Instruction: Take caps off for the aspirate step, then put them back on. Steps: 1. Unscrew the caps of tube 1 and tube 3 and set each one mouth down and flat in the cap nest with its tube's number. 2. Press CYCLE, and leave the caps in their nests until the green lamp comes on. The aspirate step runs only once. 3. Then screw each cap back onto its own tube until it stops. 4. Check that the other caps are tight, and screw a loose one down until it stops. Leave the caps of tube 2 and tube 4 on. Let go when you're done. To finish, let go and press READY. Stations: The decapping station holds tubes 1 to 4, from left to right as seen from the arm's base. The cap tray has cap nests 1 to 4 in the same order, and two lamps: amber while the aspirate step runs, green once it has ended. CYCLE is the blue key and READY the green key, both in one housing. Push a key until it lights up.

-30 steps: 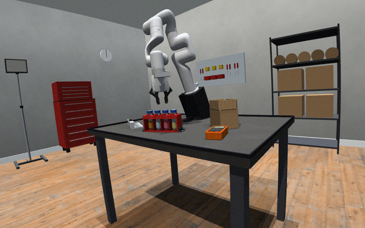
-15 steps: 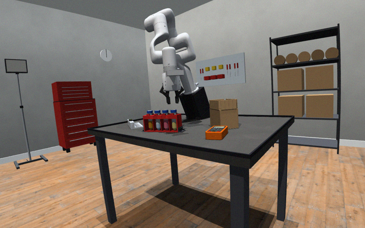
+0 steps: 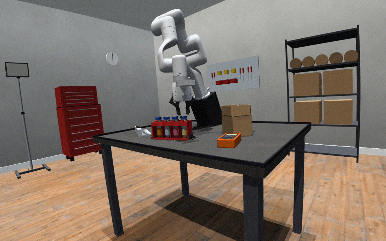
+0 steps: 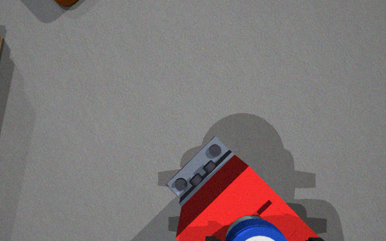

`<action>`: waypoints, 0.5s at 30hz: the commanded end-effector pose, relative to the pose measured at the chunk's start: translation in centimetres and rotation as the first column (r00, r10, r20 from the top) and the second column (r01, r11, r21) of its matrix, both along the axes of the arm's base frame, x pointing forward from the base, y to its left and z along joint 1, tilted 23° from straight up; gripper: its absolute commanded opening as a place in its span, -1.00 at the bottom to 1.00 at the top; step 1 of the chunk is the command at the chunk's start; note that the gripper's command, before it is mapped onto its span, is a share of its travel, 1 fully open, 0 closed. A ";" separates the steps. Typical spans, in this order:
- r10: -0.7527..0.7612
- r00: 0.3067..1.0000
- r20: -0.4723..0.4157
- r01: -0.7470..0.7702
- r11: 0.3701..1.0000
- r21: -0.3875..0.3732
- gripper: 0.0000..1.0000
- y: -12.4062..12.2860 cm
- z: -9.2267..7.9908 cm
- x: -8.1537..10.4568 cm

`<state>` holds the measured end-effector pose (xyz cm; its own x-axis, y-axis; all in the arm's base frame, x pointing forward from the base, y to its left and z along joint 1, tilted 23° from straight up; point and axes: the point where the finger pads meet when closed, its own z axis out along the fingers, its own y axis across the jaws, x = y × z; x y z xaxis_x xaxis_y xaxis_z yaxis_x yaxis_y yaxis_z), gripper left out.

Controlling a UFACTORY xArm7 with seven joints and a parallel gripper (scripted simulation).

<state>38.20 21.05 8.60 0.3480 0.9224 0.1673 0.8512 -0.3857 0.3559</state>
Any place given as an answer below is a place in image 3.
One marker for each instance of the orange digital multimeter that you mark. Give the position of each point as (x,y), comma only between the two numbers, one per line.
(229,140)

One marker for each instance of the brown cardboard box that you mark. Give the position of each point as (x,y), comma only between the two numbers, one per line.
(237,119)

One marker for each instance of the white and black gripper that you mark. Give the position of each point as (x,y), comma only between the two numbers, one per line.
(181,93)

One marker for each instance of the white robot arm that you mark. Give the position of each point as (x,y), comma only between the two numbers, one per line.
(171,26)

